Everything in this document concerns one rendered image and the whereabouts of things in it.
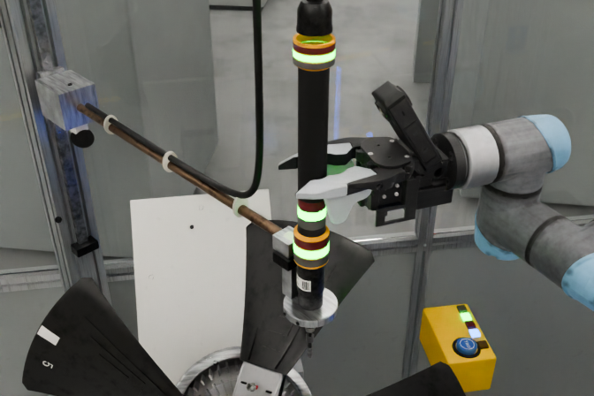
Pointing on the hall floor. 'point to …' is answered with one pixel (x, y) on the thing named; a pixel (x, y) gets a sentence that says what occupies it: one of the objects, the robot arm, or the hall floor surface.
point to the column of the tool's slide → (19, 35)
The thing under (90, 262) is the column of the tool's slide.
